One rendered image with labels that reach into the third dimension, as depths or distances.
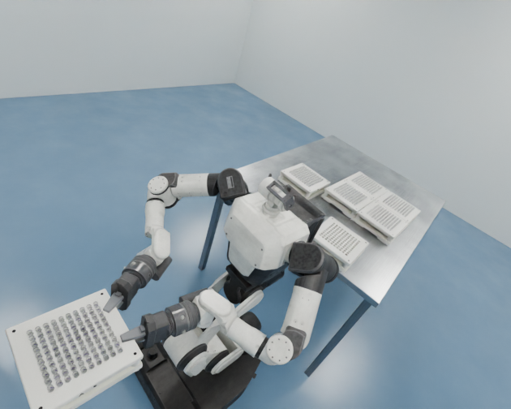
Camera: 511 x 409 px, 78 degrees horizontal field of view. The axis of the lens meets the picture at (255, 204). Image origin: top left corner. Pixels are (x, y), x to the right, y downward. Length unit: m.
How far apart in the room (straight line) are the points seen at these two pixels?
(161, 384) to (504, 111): 4.36
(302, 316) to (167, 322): 0.39
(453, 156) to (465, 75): 0.97
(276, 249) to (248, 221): 0.14
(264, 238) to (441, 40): 4.08
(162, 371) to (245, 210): 1.05
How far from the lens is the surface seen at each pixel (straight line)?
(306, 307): 0.98
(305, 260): 0.99
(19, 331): 1.04
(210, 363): 1.73
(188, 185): 1.22
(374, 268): 1.76
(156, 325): 0.96
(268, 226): 1.02
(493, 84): 4.70
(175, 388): 1.81
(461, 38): 4.75
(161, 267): 1.15
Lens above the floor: 1.88
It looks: 36 degrees down
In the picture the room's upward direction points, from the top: 20 degrees clockwise
